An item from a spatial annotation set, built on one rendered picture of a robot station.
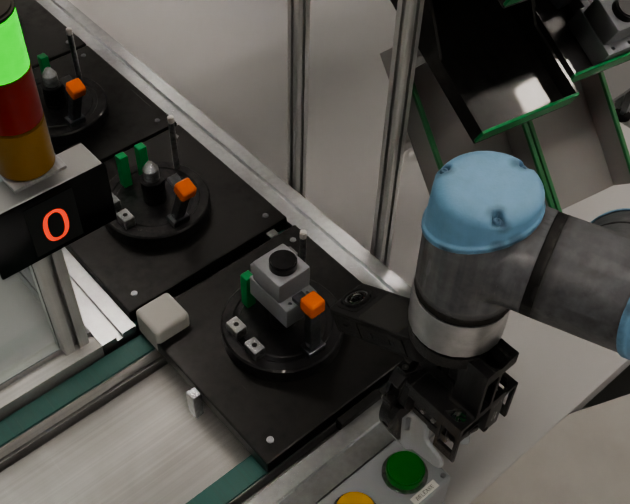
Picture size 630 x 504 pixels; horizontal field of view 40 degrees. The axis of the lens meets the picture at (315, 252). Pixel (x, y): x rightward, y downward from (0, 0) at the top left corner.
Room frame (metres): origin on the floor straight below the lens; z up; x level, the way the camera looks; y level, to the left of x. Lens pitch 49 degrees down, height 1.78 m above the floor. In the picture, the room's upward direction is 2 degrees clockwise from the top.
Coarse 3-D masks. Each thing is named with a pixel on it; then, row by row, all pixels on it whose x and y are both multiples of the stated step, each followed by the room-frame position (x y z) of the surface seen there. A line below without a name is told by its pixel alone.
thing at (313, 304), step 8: (296, 296) 0.57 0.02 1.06; (304, 296) 0.56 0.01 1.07; (312, 296) 0.56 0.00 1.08; (320, 296) 0.56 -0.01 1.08; (304, 304) 0.55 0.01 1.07; (312, 304) 0.55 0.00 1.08; (320, 304) 0.55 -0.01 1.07; (304, 312) 0.55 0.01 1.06; (312, 312) 0.54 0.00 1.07; (320, 312) 0.55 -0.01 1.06; (312, 320) 0.55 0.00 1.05; (320, 320) 0.55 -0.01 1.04; (312, 328) 0.55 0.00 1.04; (320, 328) 0.55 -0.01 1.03; (312, 336) 0.55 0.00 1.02; (320, 336) 0.55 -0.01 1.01; (312, 344) 0.55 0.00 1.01
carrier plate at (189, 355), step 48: (288, 240) 0.73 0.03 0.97; (192, 288) 0.65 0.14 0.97; (336, 288) 0.66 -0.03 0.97; (192, 336) 0.58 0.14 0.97; (192, 384) 0.52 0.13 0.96; (240, 384) 0.52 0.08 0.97; (288, 384) 0.52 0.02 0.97; (336, 384) 0.52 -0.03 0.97; (240, 432) 0.46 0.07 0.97; (288, 432) 0.46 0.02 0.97
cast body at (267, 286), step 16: (272, 256) 0.60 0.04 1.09; (288, 256) 0.60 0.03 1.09; (256, 272) 0.59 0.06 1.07; (272, 272) 0.58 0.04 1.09; (288, 272) 0.58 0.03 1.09; (304, 272) 0.59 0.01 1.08; (256, 288) 0.59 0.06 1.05; (272, 288) 0.57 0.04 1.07; (288, 288) 0.57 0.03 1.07; (304, 288) 0.59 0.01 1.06; (272, 304) 0.57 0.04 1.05; (288, 304) 0.57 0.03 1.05; (288, 320) 0.56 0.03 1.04
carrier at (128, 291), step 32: (128, 160) 0.87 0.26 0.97; (160, 160) 0.87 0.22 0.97; (192, 160) 0.87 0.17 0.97; (128, 192) 0.79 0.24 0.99; (160, 192) 0.77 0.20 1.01; (224, 192) 0.81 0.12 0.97; (256, 192) 0.82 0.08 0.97; (128, 224) 0.72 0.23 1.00; (160, 224) 0.73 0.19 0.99; (192, 224) 0.74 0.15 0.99; (224, 224) 0.76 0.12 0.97; (256, 224) 0.76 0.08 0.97; (96, 256) 0.69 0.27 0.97; (128, 256) 0.70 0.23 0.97; (160, 256) 0.70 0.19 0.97; (192, 256) 0.70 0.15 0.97; (224, 256) 0.70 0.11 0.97; (128, 288) 0.65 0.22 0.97; (160, 288) 0.65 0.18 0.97
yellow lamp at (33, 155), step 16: (0, 144) 0.53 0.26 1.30; (16, 144) 0.53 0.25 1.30; (32, 144) 0.53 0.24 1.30; (48, 144) 0.55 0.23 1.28; (0, 160) 0.53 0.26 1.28; (16, 160) 0.53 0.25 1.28; (32, 160) 0.53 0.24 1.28; (48, 160) 0.54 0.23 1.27; (16, 176) 0.52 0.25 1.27; (32, 176) 0.53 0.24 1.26
